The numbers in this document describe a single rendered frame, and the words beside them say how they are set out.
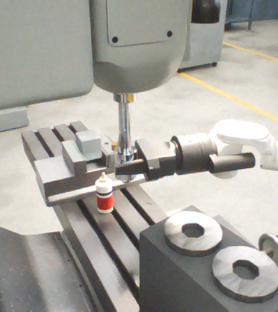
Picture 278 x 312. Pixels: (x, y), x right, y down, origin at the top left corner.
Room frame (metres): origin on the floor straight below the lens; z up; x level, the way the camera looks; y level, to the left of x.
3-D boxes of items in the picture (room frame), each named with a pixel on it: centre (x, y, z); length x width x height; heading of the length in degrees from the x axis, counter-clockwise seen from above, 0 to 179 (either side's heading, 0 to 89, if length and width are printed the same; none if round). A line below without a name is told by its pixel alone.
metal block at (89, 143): (0.87, 0.13, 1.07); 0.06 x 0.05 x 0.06; 25
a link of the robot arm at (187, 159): (0.67, -0.07, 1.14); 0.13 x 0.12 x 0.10; 14
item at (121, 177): (0.65, 0.02, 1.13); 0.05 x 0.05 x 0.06
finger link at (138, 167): (0.62, 0.01, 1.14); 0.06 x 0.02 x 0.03; 104
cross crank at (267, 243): (0.88, -0.42, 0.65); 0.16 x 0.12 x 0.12; 117
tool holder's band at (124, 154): (0.65, 0.02, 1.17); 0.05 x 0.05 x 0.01
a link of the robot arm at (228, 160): (0.69, -0.18, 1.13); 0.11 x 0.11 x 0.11; 14
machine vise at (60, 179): (0.88, 0.10, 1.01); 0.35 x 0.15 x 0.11; 115
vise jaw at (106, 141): (0.89, 0.08, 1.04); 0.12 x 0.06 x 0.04; 25
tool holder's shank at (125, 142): (0.65, 0.02, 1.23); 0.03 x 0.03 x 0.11
